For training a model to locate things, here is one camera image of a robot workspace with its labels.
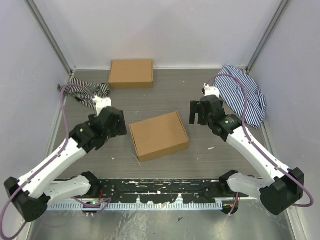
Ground cardboard box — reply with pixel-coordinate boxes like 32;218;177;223
108;59;154;89
129;111;190;162

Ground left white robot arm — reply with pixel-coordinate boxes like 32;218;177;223
4;106;127;223

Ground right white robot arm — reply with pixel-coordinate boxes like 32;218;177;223
189;95;305;216

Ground folded closed cardboard box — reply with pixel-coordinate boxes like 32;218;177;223
108;59;154;89

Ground blue white striped cloth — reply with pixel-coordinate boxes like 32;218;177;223
214;65;267;129

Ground black white striped cloth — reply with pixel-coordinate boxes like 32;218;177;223
64;76;111;110

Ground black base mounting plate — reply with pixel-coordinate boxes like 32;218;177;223
91;179;239;204

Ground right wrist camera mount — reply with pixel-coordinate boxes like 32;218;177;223
202;83;220;99

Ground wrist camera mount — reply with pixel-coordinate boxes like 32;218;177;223
202;83;220;99
92;95;112;115

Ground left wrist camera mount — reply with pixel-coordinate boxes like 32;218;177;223
92;95;112;115

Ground aluminium front rail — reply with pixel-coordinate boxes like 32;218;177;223
23;178;298;201

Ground slotted grey cable duct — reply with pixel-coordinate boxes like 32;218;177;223
48;200;223;211

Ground right aluminium frame post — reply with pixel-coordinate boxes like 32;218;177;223
245;0;292;73

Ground aluminium frame post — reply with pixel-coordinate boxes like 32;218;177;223
24;0;74;75
245;0;292;73

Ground left aluminium frame post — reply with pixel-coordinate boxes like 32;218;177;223
24;0;74;75

